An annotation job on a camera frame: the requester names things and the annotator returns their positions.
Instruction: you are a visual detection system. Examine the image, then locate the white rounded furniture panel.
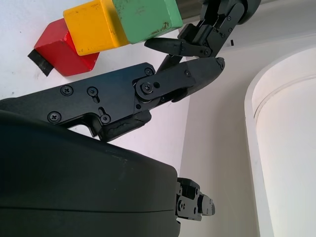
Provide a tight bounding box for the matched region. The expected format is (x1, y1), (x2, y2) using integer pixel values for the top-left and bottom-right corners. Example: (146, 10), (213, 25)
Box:
(244, 48), (316, 237)

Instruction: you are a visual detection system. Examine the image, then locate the black tape strip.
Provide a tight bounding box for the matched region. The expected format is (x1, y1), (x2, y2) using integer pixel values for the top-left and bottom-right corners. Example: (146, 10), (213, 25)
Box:
(27, 48), (54, 77)

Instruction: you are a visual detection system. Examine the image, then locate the green wooden block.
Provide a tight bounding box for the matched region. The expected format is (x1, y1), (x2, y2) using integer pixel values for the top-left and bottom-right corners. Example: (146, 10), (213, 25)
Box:
(112, 0), (184, 45)

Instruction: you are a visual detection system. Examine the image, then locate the red wooden block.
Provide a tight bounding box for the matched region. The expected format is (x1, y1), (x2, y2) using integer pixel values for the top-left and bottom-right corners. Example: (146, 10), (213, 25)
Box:
(34, 18), (99, 78)

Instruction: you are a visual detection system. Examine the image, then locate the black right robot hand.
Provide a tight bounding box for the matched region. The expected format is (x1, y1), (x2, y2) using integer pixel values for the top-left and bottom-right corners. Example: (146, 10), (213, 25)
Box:
(0, 56), (226, 237)

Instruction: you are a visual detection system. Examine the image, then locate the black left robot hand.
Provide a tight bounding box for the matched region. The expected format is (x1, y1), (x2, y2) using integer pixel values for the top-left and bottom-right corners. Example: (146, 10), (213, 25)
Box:
(144, 0), (262, 72)

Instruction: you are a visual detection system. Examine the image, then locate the yellow wooden block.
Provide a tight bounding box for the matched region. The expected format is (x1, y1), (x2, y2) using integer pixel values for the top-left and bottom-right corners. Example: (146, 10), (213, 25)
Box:
(63, 0), (130, 56)

